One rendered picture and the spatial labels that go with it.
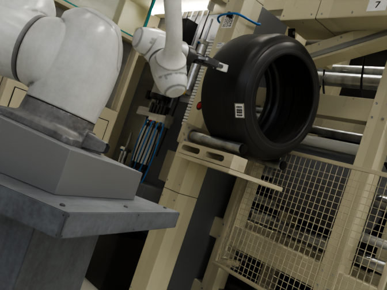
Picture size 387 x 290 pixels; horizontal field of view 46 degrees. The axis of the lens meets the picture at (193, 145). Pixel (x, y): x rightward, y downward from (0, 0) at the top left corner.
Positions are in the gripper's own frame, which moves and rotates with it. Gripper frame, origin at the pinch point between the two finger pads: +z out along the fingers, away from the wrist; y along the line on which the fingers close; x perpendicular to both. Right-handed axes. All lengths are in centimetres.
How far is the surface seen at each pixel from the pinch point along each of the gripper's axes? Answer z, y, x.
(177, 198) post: 15, 27, 62
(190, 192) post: 22, 26, 58
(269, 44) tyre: 15.1, -9.7, -13.5
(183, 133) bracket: 8.1, 24.0, 30.6
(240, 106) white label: 5.8, -10.4, 14.4
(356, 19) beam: 57, -19, -37
